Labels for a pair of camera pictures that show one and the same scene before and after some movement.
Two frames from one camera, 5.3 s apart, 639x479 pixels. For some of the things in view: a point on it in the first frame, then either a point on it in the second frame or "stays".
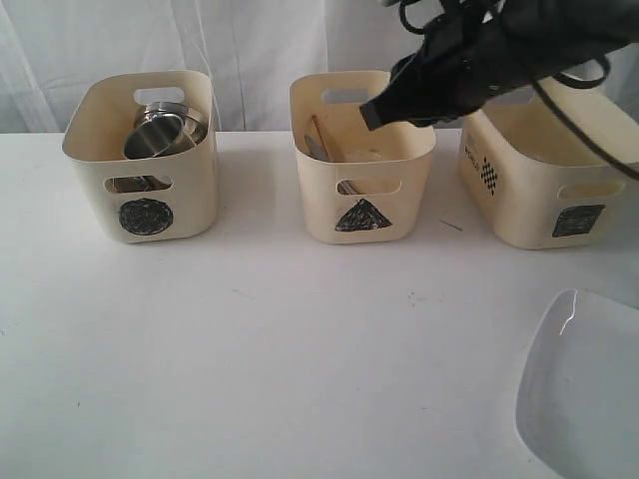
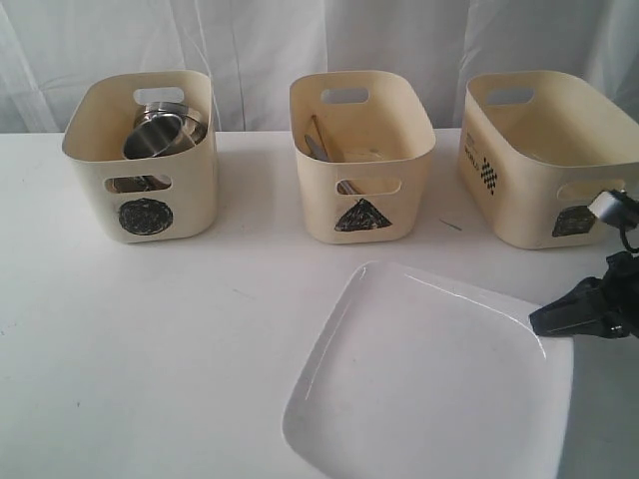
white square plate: [578, 404] → [418, 376]
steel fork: [345, 187] stays
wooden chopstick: [321, 137] stays
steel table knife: [316, 151] stays
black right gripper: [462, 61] → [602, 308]
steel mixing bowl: [164, 127] stays
